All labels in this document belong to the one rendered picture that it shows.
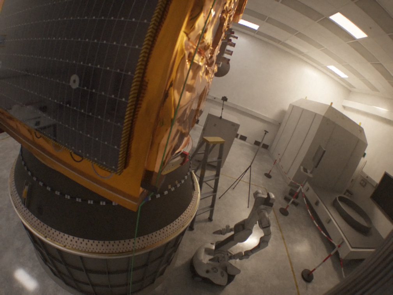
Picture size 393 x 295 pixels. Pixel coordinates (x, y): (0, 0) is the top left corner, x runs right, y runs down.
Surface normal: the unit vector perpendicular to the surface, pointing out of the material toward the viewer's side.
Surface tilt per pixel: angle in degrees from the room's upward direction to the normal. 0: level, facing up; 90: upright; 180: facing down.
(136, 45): 90
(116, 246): 43
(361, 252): 90
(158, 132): 93
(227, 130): 90
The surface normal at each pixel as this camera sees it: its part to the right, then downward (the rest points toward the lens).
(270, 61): -0.12, 0.35
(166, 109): 0.61, 0.41
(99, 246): 0.46, -0.33
